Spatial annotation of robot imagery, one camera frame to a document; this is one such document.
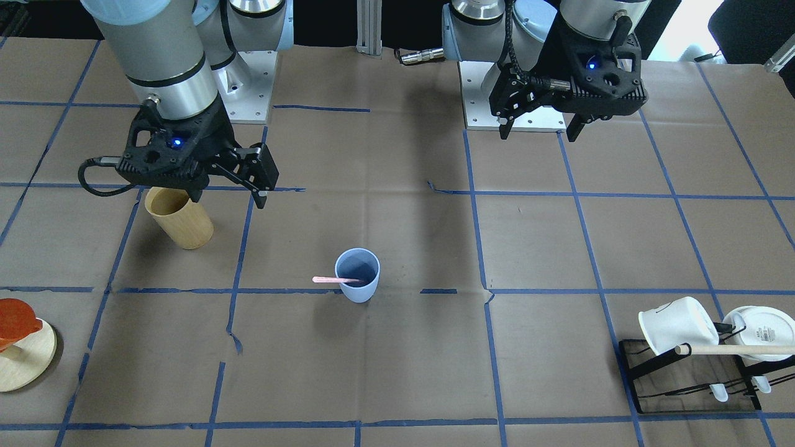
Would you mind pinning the white smiley mug inner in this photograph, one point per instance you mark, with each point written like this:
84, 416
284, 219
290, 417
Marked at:
683, 320

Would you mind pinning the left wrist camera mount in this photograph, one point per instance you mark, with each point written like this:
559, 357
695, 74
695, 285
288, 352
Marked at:
580, 75

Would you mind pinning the wooden mug tree stand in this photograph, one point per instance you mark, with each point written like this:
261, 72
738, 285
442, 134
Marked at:
27, 359

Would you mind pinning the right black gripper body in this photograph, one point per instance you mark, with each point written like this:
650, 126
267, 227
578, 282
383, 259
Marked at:
215, 132

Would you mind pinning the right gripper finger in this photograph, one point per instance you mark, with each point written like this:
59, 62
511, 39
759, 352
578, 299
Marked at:
252, 168
194, 189

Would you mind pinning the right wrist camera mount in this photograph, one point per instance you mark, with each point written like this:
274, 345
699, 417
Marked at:
157, 154

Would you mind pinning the pink chopstick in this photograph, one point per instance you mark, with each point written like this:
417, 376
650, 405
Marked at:
336, 280

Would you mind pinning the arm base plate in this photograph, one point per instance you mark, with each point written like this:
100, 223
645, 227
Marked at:
477, 81
246, 86

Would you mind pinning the aluminium frame post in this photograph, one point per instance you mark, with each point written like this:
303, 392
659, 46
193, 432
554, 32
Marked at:
369, 28

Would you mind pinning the orange red cup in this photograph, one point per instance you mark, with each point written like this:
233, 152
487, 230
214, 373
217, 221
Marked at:
18, 320

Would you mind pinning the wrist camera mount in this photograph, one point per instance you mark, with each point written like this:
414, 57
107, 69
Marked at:
580, 75
157, 154

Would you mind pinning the white smiley mug outer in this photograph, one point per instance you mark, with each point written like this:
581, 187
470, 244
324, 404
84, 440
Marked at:
756, 325

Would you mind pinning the white smiley mug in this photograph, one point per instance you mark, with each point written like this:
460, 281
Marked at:
683, 320
756, 325

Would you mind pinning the black wire mug rack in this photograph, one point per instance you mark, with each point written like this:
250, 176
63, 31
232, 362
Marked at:
672, 383

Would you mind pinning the blue plastic cup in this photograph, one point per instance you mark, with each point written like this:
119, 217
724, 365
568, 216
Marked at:
362, 265

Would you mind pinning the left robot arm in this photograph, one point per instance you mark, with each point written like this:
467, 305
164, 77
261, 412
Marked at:
475, 30

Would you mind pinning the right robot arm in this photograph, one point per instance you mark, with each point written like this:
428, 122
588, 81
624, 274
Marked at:
197, 67

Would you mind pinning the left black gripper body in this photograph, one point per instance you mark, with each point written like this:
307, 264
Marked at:
550, 59

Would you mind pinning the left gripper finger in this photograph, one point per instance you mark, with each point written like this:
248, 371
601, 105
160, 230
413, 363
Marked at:
509, 99
577, 124

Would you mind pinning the bamboo cylinder holder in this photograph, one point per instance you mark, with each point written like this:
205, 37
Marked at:
184, 221

